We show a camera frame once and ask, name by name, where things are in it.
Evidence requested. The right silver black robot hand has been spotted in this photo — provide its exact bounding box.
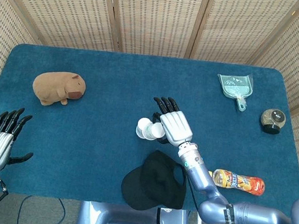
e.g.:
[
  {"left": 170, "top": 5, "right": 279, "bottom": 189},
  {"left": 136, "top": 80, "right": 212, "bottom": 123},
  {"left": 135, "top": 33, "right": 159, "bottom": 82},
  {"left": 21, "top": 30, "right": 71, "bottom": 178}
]
[{"left": 149, "top": 95, "right": 197, "bottom": 149}]

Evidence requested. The black baseball cap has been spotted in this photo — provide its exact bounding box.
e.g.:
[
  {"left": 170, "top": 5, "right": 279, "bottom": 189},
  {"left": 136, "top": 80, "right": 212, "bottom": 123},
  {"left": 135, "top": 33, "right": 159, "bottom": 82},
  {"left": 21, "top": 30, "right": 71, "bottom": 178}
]
[{"left": 119, "top": 146, "right": 190, "bottom": 216}]

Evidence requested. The green dustpan in plastic wrap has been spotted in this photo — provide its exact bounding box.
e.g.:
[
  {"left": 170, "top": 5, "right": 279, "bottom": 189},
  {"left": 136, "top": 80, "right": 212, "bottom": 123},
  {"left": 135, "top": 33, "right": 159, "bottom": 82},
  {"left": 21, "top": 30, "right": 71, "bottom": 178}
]
[{"left": 214, "top": 70, "right": 255, "bottom": 113}]

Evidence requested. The orange label drink bottle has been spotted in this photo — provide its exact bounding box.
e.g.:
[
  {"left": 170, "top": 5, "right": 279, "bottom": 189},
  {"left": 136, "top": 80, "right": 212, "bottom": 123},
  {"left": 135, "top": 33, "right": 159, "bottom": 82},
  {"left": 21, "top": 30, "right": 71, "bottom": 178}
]
[{"left": 207, "top": 168, "right": 267, "bottom": 197}]

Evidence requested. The blue felt table mat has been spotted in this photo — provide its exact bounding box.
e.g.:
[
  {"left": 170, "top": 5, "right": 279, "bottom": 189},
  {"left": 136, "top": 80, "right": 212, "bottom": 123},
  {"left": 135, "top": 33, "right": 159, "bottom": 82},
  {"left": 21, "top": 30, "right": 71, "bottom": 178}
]
[{"left": 0, "top": 41, "right": 299, "bottom": 222}]

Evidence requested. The brown capybara plush toy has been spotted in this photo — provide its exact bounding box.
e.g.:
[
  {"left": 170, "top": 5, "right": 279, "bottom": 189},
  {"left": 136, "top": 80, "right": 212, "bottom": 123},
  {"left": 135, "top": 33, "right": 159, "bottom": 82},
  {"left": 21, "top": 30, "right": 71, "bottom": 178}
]
[{"left": 31, "top": 68, "right": 88, "bottom": 110}]

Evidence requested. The glass spice jar black lid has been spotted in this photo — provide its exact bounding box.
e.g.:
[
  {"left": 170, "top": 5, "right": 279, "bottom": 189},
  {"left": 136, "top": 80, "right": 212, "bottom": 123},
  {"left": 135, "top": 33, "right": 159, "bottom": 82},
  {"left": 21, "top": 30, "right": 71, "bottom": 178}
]
[{"left": 259, "top": 108, "right": 287, "bottom": 135}]

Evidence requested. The silver-blue robot torso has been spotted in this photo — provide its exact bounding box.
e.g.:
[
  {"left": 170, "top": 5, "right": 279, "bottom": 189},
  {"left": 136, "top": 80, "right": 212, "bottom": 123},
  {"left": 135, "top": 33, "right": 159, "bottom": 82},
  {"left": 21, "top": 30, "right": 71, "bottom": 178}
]
[{"left": 74, "top": 199, "right": 191, "bottom": 224}]

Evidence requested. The black floor cable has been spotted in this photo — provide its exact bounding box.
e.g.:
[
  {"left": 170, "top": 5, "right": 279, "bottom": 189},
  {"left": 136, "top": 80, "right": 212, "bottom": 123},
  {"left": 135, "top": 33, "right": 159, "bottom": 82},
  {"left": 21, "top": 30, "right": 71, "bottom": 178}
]
[{"left": 16, "top": 194, "right": 32, "bottom": 224}]

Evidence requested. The blue floor cable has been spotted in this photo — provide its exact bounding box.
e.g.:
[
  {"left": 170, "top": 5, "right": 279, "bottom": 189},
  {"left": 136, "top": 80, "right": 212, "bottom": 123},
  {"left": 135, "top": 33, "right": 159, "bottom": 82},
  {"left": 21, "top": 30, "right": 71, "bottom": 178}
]
[{"left": 44, "top": 197, "right": 68, "bottom": 224}]

